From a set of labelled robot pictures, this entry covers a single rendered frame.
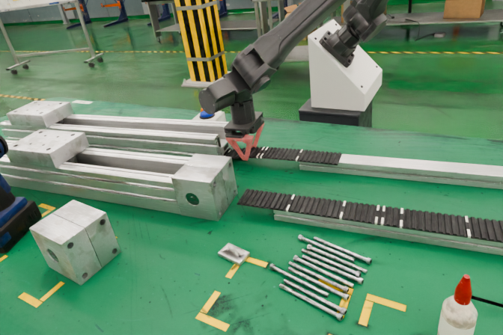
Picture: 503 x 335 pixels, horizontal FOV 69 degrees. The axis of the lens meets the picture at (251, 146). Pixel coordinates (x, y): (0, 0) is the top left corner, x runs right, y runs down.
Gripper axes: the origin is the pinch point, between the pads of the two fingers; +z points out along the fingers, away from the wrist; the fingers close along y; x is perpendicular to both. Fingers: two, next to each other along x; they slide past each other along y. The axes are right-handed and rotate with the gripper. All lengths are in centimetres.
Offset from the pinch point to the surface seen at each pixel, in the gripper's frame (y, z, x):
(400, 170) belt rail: 1.7, 0.4, 35.9
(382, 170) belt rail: 1.7, 0.8, 32.3
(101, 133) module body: 4.6, -5.1, -42.7
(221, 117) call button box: -14.8, -2.3, -14.4
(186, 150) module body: 4.6, -1.8, -15.5
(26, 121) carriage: 5, -8, -71
